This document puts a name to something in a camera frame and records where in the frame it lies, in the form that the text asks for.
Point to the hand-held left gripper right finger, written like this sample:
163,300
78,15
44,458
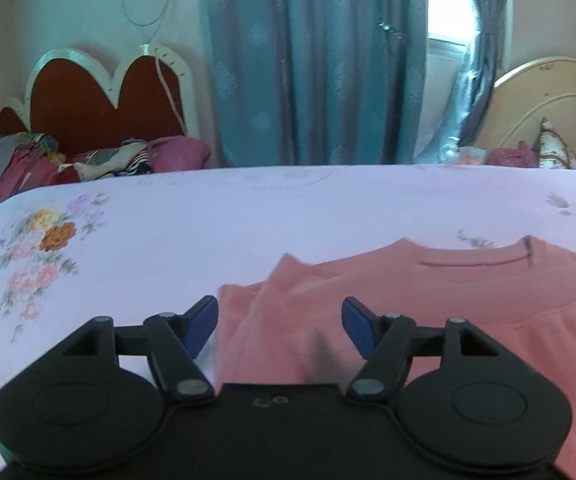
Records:
358,322

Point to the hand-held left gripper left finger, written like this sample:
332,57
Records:
203,325

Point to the pink long-sleeved sweater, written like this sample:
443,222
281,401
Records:
468,300

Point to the pile of clothes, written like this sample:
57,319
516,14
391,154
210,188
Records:
13,165

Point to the floral bedsheet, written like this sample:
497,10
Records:
168,220

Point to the magenta pillow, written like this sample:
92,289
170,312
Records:
178,152

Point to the striped patterned cloth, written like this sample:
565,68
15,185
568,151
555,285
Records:
113,160

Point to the magenta cloth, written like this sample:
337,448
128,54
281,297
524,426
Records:
513,155

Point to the red headboard with white trim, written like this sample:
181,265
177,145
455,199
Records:
93,105

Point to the white floral pillow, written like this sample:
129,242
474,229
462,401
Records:
555,147

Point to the wide blue curtain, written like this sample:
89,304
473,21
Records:
318,60

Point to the tied blue curtain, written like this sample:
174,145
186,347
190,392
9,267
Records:
488,60

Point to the metal curtain clip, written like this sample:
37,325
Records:
390,29

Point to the cream headboard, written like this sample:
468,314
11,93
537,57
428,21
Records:
558,105

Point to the bright window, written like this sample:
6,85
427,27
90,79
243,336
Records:
448,0

